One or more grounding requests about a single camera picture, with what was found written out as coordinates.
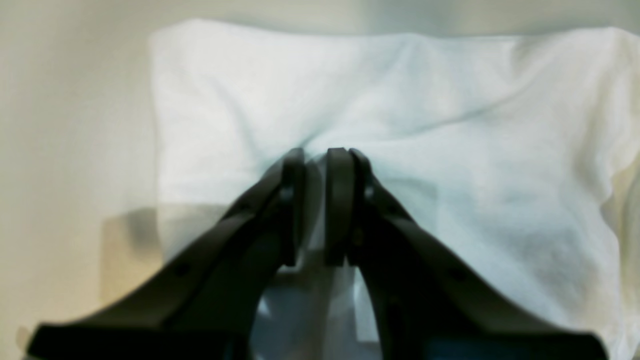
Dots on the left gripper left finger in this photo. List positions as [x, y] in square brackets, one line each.
[202, 304]

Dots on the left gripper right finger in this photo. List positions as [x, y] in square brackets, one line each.
[428, 303]

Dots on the white printed t-shirt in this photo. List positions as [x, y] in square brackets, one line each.
[519, 152]

